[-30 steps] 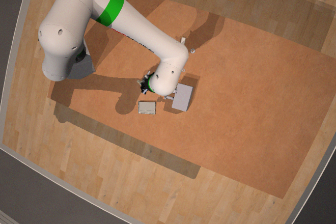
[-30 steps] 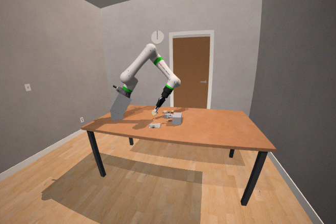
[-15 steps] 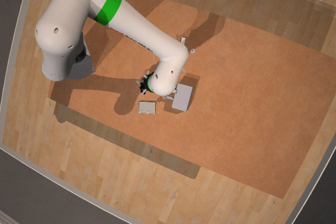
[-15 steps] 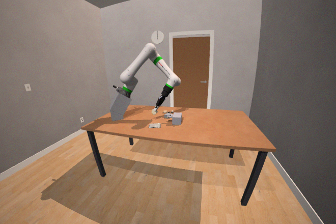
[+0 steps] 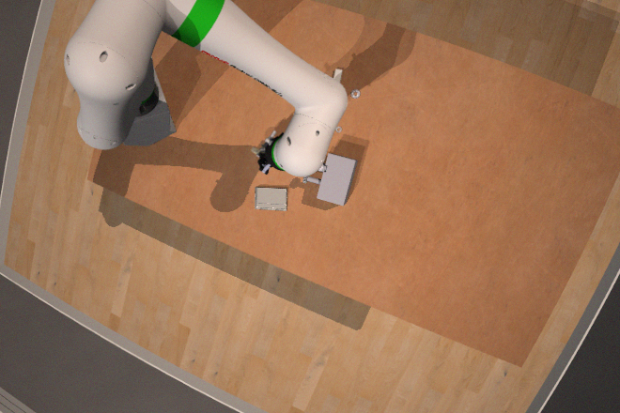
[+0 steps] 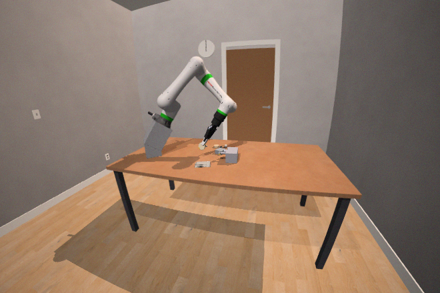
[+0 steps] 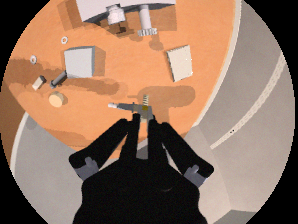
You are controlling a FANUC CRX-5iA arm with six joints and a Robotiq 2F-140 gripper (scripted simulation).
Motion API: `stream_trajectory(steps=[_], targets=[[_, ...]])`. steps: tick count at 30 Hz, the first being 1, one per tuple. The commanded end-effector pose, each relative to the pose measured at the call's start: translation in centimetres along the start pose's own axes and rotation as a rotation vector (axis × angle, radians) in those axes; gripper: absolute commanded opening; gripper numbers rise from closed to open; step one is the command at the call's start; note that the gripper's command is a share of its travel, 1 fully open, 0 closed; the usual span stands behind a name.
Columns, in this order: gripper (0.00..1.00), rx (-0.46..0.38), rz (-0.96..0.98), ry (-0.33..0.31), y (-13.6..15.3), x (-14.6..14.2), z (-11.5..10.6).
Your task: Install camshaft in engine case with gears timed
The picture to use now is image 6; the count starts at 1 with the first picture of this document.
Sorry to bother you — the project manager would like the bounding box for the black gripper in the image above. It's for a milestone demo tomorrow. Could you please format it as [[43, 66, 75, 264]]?
[[201, 117, 222, 145]]

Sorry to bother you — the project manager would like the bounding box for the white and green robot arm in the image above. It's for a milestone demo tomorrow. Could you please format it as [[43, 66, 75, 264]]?
[[148, 57, 234, 128]]

